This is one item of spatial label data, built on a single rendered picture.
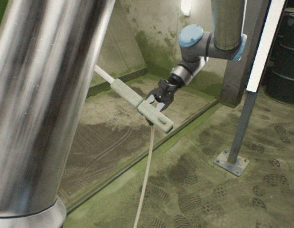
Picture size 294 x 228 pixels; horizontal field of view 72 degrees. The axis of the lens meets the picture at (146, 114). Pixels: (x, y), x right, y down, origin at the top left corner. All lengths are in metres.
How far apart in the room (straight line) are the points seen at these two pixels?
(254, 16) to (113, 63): 1.57
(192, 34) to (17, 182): 0.70
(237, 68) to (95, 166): 1.61
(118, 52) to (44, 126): 2.54
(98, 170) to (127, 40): 1.91
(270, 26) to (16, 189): 1.19
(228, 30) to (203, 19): 1.69
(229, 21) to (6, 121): 0.55
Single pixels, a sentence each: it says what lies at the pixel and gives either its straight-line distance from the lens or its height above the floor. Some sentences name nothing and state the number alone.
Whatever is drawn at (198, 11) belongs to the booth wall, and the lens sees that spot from 2.36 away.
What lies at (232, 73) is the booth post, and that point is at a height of 0.37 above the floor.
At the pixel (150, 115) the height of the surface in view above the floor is 0.71.
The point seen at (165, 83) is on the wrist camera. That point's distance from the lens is 0.77.
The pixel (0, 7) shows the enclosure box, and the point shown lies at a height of 1.03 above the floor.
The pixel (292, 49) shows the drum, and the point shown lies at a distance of 2.60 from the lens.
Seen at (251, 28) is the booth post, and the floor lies 0.82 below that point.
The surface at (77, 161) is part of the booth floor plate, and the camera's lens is 1.61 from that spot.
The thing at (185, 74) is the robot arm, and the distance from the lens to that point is 0.87.
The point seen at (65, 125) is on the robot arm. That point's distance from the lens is 0.25.
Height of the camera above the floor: 1.12
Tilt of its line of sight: 32 degrees down
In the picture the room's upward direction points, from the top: straight up
